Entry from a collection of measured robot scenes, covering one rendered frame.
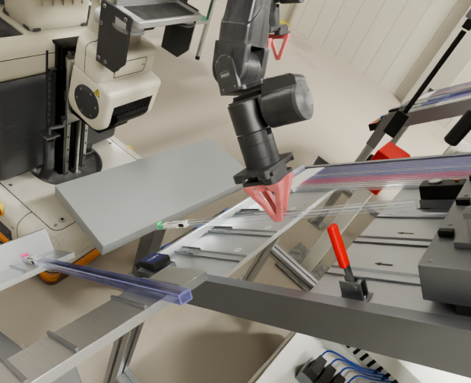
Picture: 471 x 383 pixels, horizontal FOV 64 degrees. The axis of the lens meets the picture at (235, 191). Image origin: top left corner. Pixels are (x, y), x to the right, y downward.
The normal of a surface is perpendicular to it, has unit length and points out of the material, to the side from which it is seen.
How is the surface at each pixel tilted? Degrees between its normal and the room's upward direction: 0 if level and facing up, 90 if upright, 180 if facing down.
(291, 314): 90
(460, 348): 90
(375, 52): 90
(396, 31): 90
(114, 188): 0
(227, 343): 0
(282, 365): 0
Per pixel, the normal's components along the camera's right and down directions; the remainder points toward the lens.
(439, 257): -0.25, -0.94
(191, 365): 0.32, -0.70
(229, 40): -0.61, 0.18
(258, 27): 0.81, 0.32
